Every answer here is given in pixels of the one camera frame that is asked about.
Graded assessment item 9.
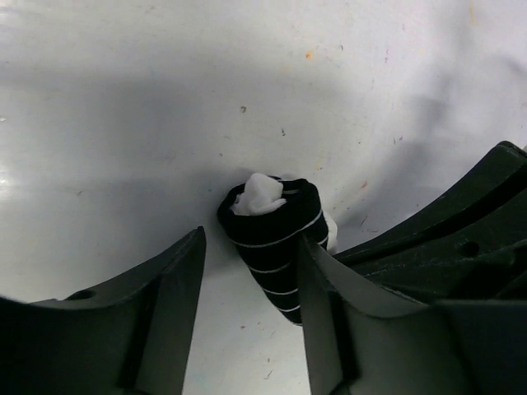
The black white-striped sock white toe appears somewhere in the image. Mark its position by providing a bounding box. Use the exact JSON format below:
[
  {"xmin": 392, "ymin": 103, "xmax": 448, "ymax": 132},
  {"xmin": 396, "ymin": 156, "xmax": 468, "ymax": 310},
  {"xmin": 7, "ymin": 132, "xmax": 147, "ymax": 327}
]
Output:
[{"xmin": 217, "ymin": 173, "xmax": 338, "ymax": 325}]

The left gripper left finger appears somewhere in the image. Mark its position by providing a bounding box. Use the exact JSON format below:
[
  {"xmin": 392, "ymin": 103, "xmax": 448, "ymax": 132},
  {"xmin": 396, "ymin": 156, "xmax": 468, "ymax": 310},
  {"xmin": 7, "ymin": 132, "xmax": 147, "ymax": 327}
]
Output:
[{"xmin": 1, "ymin": 227, "xmax": 206, "ymax": 394}]

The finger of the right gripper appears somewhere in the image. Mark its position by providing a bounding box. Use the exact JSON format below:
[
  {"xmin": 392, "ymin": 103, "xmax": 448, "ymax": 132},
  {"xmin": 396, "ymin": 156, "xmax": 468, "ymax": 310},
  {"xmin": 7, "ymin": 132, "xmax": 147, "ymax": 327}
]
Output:
[{"xmin": 335, "ymin": 142, "xmax": 526, "ymax": 302}]

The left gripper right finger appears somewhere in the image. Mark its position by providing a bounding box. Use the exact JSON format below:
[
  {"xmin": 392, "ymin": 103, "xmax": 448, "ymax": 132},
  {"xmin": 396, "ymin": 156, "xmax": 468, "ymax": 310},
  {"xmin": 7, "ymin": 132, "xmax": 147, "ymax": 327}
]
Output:
[{"xmin": 297, "ymin": 238, "xmax": 526, "ymax": 394}]

